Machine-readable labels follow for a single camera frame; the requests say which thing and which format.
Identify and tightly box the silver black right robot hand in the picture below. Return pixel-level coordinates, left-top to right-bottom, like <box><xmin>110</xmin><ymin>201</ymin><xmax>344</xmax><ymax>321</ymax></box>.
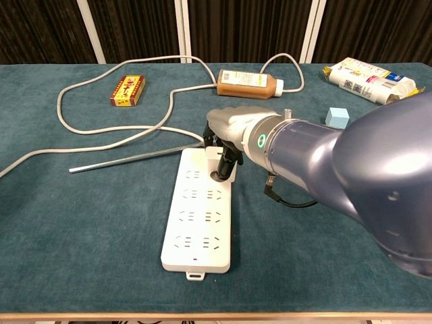
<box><xmin>201</xmin><ymin>105</ymin><xmax>284</xmax><ymax>182</ymax></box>

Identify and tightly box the white plug adapter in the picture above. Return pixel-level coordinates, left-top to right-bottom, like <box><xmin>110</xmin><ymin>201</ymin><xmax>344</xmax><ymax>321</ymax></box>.
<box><xmin>203</xmin><ymin>146</ymin><xmax>236</xmax><ymax>184</ymax></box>

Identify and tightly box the white power strip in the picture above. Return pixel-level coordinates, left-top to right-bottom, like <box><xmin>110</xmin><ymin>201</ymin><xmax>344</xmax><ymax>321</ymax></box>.
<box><xmin>160</xmin><ymin>148</ymin><xmax>234</xmax><ymax>281</ymax></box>

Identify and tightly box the brown liquid plastic bottle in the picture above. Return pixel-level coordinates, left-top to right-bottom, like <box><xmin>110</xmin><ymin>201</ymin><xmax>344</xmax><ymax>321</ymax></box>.
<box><xmin>217</xmin><ymin>69</ymin><xmax>285</xmax><ymax>101</ymax></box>

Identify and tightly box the light blue cube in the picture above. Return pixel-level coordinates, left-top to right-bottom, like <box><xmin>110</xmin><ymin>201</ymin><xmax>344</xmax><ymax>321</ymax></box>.
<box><xmin>325</xmin><ymin>107</ymin><xmax>351</xmax><ymax>130</ymax></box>

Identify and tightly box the thin metal rod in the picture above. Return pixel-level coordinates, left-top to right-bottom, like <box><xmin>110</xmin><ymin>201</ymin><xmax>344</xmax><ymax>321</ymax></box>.
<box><xmin>68</xmin><ymin>141</ymin><xmax>203</xmax><ymax>173</ymax></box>

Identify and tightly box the red yellow cardboard box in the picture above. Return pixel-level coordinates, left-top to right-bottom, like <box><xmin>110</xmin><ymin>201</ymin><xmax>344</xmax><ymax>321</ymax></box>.
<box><xmin>109</xmin><ymin>75</ymin><xmax>146</xmax><ymax>107</ymax></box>

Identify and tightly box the white printed snack package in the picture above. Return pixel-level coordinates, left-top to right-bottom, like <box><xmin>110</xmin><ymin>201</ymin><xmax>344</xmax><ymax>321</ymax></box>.
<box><xmin>320</xmin><ymin>57</ymin><xmax>426</xmax><ymax>106</ymax></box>

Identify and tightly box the teal table cloth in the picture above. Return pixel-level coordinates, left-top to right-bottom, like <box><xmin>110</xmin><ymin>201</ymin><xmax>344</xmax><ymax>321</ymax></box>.
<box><xmin>0</xmin><ymin>61</ymin><xmax>432</xmax><ymax>315</ymax></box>

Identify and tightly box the black arm cable with connector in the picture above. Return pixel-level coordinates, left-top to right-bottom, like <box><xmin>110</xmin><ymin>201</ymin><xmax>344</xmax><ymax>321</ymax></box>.
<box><xmin>263</xmin><ymin>172</ymin><xmax>318</xmax><ymax>207</ymax></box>

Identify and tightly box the white upright partition post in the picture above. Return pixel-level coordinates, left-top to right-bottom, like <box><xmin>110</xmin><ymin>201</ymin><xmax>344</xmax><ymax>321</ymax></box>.
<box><xmin>173</xmin><ymin>0</ymin><xmax>192</xmax><ymax>64</ymax></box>

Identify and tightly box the white slanted partition post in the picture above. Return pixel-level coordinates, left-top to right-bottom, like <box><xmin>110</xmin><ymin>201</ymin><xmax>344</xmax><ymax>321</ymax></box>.
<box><xmin>76</xmin><ymin>0</ymin><xmax>107</xmax><ymax>65</ymax></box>
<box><xmin>299</xmin><ymin>0</ymin><xmax>327</xmax><ymax>64</ymax></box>

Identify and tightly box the grey power strip cable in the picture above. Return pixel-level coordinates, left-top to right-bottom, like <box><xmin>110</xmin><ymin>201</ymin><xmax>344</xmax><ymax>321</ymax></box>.
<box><xmin>0</xmin><ymin>53</ymin><xmax>306</xmax><ymax>179</ymax></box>

